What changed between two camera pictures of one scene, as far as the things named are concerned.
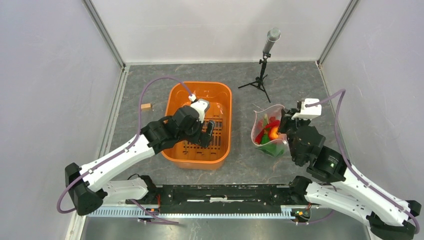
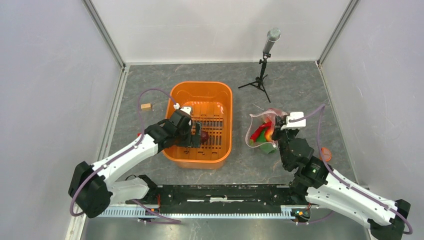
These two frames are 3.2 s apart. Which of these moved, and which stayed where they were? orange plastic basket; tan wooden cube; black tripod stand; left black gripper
Moved: left black gripper
Stayed: tan wooden cube; orange plastic basket; black tripod stand
